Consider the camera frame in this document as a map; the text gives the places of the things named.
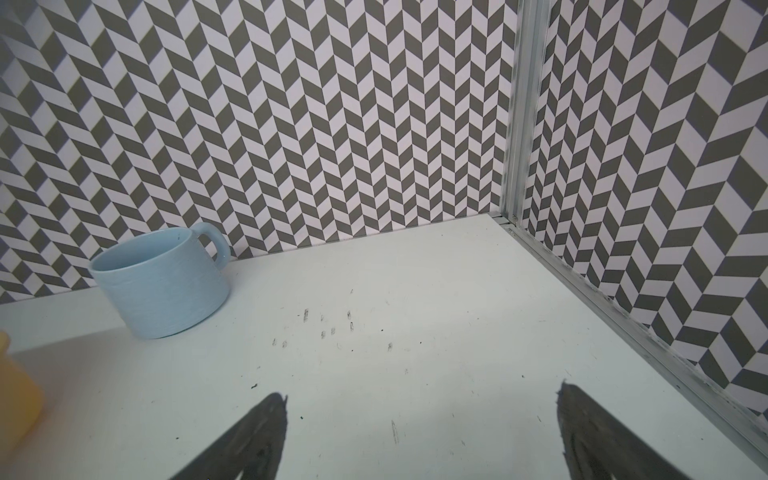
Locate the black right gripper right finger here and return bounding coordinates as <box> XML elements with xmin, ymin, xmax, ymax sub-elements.
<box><xmin>557</xmin><ymin>382</ymin><xmax>688</xmax><ymax>479</ymax></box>

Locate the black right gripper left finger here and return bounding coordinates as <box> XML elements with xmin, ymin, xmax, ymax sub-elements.
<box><xmin>172</xmin><ymin>392</ymin><xmax>288</xmax><ymax>480</ymax></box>

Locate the yellow plastic storage tray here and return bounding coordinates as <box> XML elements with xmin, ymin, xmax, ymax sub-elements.
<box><xmin>0</xmin><ymin>331</ymin><xmax>44</xmax><ymax>462</ymax></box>

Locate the light blue ceramic mug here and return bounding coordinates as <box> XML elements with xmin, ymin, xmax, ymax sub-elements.
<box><xmin>89</xmin><ymin>222</ymin><xmax>231</xmax><ymax>339</ymax></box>

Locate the aluminium corner frame post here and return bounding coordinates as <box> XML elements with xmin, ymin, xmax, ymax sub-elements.
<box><xmin>501</xmin><ymin>1</ymin><xmax>551</xmax><ymax>225</ymax></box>

